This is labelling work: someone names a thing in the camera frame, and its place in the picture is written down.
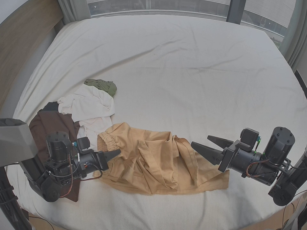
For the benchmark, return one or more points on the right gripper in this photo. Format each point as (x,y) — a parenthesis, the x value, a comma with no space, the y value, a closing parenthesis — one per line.
(239,162)

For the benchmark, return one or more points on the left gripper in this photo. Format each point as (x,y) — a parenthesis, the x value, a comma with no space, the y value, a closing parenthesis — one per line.
(91,162)

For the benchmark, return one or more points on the tan shorts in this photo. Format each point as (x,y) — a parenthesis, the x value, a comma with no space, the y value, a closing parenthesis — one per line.
(156,164)

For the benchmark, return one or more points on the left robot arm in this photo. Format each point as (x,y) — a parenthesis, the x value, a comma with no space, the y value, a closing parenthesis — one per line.
(57,147)

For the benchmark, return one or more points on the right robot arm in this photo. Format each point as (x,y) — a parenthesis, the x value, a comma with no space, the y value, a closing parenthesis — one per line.
(280,147)

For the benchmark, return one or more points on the bed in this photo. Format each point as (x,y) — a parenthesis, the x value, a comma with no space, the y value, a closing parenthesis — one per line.
(179,80)

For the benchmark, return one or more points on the brown garment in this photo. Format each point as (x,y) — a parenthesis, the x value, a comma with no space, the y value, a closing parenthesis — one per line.
(55,123)

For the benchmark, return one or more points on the cream garment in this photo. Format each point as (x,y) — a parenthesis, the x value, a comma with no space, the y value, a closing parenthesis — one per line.
(91,104)

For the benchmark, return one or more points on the black garment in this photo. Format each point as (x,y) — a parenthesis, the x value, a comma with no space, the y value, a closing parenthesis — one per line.
(51,106)

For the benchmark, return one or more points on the green garment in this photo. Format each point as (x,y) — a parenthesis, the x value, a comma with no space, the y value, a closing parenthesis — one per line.
(105,86)

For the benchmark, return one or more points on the grey-green curtain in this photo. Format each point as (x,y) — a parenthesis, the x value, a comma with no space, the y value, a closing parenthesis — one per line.
(72,3)
(297,32)

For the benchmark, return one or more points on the window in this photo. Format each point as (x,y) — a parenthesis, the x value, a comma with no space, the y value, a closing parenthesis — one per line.
(156,6)

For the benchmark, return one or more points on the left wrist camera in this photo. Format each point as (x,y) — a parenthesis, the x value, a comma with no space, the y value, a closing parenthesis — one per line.
(84,142)

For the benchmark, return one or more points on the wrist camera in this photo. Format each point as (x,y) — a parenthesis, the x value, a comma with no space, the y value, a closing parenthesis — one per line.
(84,142)
(249,138)

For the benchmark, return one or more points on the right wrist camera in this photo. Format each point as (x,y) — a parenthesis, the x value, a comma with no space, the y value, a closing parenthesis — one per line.
(249,138)

